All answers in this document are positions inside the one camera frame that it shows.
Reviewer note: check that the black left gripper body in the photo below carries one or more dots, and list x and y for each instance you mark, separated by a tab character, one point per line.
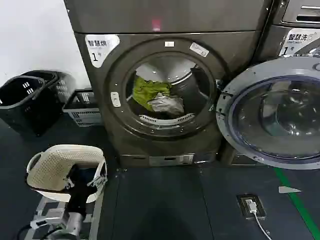
79	193

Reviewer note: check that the white power plug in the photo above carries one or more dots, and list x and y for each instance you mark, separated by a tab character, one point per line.
251	205

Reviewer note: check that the black floor socket box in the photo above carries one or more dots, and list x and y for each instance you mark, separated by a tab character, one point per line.
258	211

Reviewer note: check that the dark blue garment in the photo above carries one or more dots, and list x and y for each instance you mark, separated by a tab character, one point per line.
86	172

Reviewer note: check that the grey dryer with open drum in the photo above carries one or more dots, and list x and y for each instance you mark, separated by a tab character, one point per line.
160	62

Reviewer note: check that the pale grey garment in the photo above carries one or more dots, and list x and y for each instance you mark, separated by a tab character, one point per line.
166	103

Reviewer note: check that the white perforated laundry basket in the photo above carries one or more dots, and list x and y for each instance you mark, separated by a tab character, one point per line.
51	167

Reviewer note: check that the grey slatted plastic crate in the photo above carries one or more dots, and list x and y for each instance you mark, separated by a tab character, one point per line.
83	110

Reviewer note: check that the large black plastic basket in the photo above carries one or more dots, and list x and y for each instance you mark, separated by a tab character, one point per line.
27	107

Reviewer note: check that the round glass dryer door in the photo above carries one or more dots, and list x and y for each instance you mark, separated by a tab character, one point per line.
272	112

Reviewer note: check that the green floor tape line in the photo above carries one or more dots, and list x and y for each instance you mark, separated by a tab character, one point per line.
295	200

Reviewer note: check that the white arrow floor sticker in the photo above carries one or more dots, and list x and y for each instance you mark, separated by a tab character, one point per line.
287	189

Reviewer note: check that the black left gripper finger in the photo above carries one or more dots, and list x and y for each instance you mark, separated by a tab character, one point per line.
97	181
73	173

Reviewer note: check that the grey metal basket stand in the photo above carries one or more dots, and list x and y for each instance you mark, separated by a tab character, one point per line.
45	210

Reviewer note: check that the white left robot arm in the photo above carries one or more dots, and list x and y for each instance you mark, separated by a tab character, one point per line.
70	225

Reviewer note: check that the green garment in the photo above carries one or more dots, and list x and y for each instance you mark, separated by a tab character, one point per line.
147	90

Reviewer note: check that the grey dryer with drawer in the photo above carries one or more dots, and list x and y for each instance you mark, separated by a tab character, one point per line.
287	32

